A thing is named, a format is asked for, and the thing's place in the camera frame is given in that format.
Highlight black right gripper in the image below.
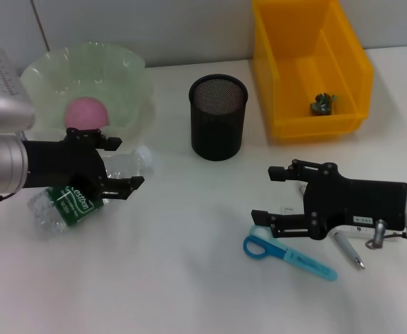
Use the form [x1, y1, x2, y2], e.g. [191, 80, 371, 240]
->
[250, 159, 407, 241]

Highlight clear plastic ruler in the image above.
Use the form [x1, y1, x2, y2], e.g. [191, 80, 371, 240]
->
[280, 205, 404, 238]

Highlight clear water bottle green label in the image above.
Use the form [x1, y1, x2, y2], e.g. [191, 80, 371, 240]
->
[27, 145, 154, 234]

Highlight black mesh pen holder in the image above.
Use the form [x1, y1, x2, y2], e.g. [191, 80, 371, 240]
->
[188, 73, 248, 161]

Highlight yellow plastic bin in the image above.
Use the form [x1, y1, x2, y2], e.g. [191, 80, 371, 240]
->
[251, 0, 374, 141]

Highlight pale green wavy glass bowl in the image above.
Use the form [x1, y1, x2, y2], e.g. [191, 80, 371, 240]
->
[18, 41, 155, 142]

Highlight right arm cable with connector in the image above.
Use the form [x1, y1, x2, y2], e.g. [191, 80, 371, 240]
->
[366, 218, 407, 250]

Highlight silver ballpoint pen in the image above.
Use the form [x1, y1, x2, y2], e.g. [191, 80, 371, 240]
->
[297, 184, 366, 271]

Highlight blue scissors with sheath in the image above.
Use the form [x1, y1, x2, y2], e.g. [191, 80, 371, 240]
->
[242, 224, 339, 282]

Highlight pink peach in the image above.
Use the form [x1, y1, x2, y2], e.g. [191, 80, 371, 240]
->
[63, 97, 109, 129]

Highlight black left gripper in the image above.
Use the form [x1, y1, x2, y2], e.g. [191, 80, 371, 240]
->
[22, 127, 145, 202]

